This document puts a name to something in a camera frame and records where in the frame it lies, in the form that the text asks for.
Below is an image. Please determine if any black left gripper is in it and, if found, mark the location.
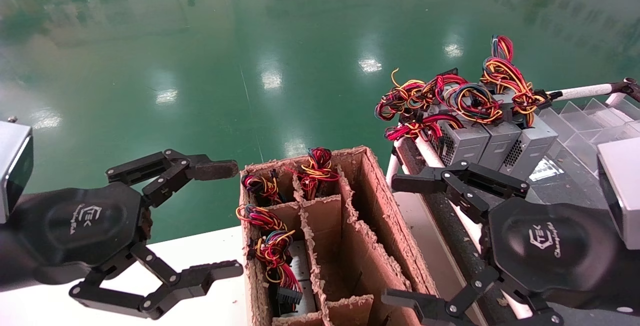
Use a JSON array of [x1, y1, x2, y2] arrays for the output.
[[0, 149, 244, 320]]

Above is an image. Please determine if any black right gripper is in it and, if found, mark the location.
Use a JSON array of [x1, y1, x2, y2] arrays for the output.
[[381, 160, 640, 326]]

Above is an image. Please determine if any brown divided cardboard box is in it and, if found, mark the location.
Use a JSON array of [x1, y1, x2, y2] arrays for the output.
[[239, 145, 441, 326]]

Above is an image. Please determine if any short white leg tube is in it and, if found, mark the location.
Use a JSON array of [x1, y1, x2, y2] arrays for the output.
[[385, 139, 406, 192]]

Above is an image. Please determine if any clear plastic divider tray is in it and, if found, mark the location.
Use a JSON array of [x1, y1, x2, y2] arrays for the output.
[[537, 97, 640, 177]]

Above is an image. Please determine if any black tube joint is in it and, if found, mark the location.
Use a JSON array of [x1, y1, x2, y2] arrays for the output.
[[607, 77, 640, 103]]

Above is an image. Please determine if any wire bundle back left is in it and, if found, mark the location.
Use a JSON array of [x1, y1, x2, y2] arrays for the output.
[[241, 169, 286, 206]]

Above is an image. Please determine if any wire bundle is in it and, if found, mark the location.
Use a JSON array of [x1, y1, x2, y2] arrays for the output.
[[290, 147, 341, 201], [241, 169, 286, 206]]

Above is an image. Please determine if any wire bundle back middle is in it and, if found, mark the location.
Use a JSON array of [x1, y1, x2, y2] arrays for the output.
[[290, 147, 341, 201]]

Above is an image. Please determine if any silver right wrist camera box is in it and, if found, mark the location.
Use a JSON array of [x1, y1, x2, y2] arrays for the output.
[[597, 137, 640, 251]]

